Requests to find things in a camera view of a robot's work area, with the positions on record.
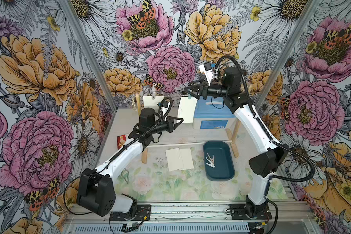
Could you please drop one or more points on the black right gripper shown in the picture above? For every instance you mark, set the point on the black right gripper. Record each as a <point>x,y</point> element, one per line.
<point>203,91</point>

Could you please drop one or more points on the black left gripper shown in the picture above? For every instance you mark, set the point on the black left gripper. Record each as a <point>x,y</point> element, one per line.
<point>171,126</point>

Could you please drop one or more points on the white postcard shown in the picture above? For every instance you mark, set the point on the white postcard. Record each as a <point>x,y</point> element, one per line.
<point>148,102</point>
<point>174,159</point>
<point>187,161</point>
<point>186,109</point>

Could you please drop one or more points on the pink clothespin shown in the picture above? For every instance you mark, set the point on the pink clothespin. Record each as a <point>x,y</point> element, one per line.
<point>211,159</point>

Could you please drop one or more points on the white clothespin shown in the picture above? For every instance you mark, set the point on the white clothespin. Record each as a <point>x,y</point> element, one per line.
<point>208,164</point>

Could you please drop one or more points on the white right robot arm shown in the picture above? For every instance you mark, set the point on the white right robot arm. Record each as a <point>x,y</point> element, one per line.
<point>233,89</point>

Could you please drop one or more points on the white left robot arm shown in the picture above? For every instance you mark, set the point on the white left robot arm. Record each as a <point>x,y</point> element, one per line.
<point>96,190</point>

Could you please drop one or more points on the white storage box blue lid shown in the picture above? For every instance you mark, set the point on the white storage box blue lid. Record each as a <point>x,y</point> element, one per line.
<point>212,114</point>

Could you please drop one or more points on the grey clothespin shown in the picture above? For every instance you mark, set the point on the grey clothespin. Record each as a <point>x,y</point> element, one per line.
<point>153,95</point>

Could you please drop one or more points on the red white small box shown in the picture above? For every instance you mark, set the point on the red white small box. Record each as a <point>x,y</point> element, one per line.
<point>121,140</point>

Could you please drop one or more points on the floral table mat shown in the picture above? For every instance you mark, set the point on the floral table mat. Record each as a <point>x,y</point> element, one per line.
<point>153,181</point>

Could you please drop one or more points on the wooden clothesline rack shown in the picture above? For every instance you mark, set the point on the wooden clothesline rack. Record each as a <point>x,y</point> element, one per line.
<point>231,135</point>

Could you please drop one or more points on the teal plastic tray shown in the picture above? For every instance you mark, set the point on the teal plastic tray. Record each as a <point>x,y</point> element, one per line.
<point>224,168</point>

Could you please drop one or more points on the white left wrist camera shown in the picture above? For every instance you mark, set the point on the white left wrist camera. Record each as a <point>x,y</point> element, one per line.
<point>164,105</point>

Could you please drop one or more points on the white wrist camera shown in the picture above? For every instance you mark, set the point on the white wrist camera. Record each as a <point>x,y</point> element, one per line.
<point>210,72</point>
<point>164,105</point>

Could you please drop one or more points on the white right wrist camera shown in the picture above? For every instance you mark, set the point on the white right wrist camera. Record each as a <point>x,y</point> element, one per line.
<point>210,72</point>

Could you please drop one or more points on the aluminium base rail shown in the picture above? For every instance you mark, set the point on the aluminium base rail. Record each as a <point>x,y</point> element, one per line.
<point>200,218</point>

